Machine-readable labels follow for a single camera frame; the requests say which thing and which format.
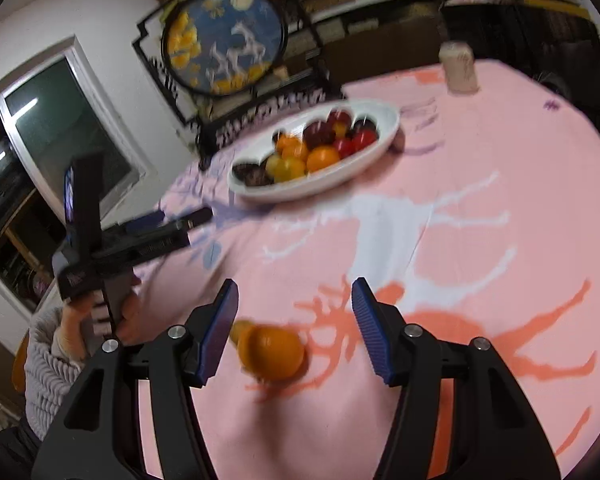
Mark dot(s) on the dark red plum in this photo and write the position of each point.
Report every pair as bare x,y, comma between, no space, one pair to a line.
339,119
317,132
365,122

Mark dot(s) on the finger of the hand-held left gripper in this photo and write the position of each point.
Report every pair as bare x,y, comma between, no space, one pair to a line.
145,220
195,216

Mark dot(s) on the beige cup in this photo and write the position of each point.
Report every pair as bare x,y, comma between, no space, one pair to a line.
457,67

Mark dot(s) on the person's left forearm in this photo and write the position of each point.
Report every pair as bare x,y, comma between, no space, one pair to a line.
50,385

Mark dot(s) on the white oval plate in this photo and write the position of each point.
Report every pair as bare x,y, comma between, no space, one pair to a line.
355,167

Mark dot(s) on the yellow tomato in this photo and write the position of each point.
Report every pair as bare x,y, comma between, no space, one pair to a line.
275,164

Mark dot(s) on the person's left hand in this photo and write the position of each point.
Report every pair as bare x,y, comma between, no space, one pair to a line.
127,317

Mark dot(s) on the tan longan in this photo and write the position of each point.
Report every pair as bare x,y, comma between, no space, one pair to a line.
239,330

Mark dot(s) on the white framed window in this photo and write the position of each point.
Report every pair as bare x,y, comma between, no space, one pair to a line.
55,125

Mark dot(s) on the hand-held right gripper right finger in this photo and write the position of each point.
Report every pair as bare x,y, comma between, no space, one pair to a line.
370,330

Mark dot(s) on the large orange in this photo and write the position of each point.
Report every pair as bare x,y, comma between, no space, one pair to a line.
272,355

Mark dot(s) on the pink printed tablecloth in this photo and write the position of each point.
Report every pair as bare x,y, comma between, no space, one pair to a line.
455,260

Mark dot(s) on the red cherry tomato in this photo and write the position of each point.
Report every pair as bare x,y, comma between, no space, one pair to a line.
344,146
364,139

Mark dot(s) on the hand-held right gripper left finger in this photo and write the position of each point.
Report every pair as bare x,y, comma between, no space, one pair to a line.
220,335

